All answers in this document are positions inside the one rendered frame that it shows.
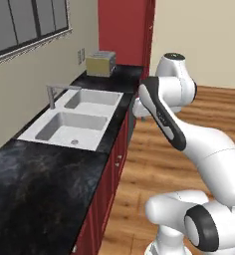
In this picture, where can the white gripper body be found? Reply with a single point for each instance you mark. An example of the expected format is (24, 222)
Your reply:
(140, 108)

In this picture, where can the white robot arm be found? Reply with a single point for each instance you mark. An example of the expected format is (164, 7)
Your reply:
(209, 156)

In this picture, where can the white double sink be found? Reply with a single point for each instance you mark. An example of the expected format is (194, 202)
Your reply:
(86, 109)

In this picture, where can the tall red cabinet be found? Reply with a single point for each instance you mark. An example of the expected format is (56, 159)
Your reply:
(122, 30)

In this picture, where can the grey metal tap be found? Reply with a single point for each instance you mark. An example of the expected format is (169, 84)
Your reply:
(51, 94)

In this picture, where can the red base cupboards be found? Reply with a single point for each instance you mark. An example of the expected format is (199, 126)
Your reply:
(106, 196)

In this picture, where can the white wall socket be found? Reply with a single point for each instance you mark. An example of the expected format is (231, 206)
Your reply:
(81, 56)

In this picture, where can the window with dark frame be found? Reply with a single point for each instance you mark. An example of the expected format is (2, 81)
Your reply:
(23, 23)

